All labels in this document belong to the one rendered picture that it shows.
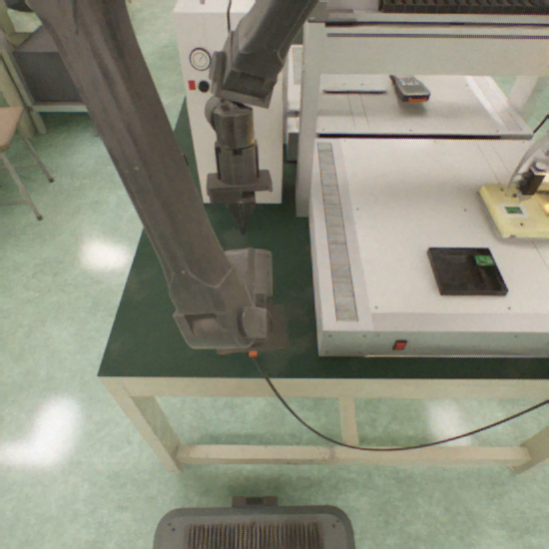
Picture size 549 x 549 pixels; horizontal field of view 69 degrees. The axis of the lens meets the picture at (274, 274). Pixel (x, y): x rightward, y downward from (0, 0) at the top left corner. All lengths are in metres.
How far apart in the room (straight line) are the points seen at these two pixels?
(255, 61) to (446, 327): 0.55
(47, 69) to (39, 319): 1.66
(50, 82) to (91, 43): 2.76
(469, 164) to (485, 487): 1.06
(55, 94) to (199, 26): 2.30
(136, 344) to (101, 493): 0.81
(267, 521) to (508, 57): 1.20
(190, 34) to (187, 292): 0.62
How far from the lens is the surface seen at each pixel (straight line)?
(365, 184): 1.06
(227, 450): 1.40
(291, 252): 1.01
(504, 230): 0.99
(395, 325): 0.78
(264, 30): 0.53
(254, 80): 0.60
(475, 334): 0.84
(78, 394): 1.78
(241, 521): 1.24
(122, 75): 0.38
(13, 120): 2.46
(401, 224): 0.97
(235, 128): 0.61
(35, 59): 3.10
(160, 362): 0.86
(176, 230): 0.39
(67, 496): 1.66
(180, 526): 1.26
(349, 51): 0.89
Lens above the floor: 1.48
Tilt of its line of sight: 50 degrees down
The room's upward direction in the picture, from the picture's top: straight up
